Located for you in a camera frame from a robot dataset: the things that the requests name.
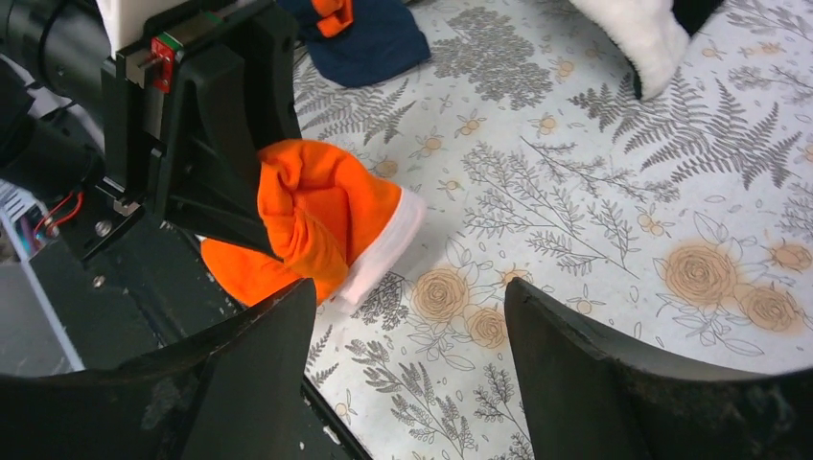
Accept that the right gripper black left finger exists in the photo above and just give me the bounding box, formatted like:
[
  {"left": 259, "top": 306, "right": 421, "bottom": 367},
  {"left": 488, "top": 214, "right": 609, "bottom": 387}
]
[{"left": 1, "top": 280, "right": 315, "bottom": 459}]

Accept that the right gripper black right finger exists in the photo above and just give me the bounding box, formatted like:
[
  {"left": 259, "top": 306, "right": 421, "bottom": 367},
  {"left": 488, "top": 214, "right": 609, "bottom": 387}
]
[{"left": 504, "top": 279, "right": 812, "bottom": 459}]

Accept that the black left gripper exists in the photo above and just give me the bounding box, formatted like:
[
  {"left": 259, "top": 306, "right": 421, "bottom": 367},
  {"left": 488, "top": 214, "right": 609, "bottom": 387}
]
[{"left": 101, "top": 1, "right": 300, "bottom": 257}]

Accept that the orange underwear white trim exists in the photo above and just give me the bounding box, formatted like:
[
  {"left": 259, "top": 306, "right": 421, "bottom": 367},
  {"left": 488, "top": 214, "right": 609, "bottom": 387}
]
[{"left": 200, "top": 140, "right": 427, "bottom": 313}]

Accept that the navy underwear orange trim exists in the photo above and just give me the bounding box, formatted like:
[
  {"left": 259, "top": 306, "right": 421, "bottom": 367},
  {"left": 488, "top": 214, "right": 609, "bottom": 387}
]
[{"left": 278, "top": 0, "right": 430, "bottom": 88}]

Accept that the floral bed sheet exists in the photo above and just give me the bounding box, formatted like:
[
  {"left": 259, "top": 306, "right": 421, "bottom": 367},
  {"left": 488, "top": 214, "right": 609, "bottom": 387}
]
[{"left": 294, "top": 1, "right": 812, "bottom": 459}]

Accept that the black white checkered pillow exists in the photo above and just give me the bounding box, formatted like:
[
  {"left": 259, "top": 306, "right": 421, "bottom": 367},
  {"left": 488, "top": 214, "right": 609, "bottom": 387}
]
[{"left": 570, "top": 0, "right": 723, "bottom": 101}]

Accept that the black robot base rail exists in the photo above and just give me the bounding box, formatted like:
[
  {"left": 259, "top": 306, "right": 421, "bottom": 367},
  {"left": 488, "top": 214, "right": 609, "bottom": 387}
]
[{"left": 28, "top": 190, "right": 373, "bottom": 460}]

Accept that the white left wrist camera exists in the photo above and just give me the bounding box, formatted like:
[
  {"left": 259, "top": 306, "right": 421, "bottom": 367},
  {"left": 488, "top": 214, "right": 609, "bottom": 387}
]
[{"left": 96, "top": 0, "right": 184, "bottom": 57}]

